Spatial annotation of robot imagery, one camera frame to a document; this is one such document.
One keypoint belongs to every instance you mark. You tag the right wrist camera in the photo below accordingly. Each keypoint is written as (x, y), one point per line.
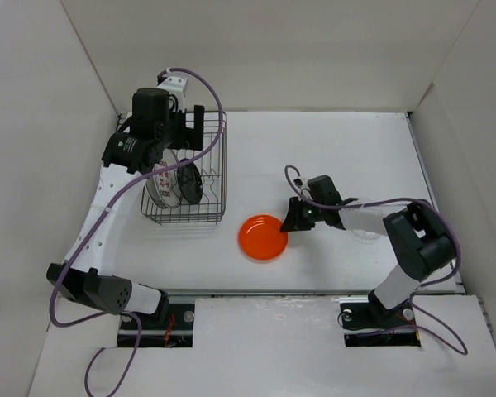
(321, 190)

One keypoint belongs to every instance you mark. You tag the orange plate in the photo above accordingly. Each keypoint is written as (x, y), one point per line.
(261, 239)

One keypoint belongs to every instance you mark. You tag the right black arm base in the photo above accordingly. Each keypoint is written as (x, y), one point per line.
(364, 325)

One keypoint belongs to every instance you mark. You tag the black small plate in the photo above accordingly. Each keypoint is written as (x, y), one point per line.
(190, 183)

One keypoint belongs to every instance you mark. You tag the grey wire dish rack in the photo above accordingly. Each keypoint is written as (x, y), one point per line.
(213, 169)

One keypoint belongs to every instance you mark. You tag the white plate red characters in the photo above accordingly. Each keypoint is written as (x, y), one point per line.
(168, 194)

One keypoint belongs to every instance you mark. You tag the clear plastic dish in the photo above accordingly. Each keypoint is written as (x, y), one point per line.
(365, 233)

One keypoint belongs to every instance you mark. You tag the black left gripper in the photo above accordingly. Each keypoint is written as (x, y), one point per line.
(188, 139)

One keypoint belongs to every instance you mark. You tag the green rimmed white plate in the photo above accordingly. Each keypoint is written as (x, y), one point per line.
(151, 189)

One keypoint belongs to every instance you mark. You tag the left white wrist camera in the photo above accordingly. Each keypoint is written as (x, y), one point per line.
(176, 86)

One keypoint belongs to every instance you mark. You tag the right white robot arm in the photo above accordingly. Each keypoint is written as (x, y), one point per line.
(419, 239)

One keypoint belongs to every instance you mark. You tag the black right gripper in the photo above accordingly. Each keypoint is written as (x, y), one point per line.
(293, 221)

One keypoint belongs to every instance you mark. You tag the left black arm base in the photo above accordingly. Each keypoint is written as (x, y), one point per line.
(171, 330)

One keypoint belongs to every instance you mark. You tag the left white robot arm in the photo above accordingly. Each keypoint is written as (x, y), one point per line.
(86, 276)

